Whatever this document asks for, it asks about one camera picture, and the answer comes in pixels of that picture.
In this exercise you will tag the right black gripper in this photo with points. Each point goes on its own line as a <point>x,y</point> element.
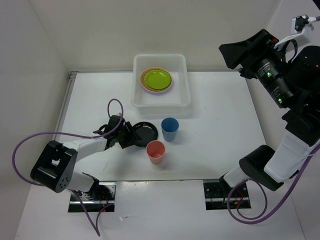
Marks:
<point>234,52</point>

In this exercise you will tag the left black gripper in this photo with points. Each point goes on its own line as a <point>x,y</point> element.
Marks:
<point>131,135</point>

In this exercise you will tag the black plate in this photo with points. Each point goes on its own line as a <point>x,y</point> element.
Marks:
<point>146,132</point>

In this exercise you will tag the orange plastic plate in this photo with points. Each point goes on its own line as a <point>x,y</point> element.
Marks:
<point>160,93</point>

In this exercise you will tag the yellow woven pattern plate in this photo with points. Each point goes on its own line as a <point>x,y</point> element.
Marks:
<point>142,80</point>

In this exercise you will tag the green plastic plate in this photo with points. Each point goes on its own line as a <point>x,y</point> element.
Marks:
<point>157,79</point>

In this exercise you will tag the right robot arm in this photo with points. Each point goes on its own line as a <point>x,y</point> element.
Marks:
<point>291,76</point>

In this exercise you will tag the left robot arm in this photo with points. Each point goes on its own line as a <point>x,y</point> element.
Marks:
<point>55,167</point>

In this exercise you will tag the white plastic bin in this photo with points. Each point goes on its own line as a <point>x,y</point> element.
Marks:
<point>171,101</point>

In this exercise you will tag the pink plastic cup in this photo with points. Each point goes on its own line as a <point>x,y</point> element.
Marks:
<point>155,151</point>

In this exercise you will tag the blue plastic cup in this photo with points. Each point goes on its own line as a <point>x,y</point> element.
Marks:
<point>169,127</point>

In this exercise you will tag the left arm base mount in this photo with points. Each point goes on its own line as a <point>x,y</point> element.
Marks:
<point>104,199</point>

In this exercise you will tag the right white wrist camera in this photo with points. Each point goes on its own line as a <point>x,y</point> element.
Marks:
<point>301,31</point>

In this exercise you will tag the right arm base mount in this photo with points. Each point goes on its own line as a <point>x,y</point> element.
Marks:
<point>216,195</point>

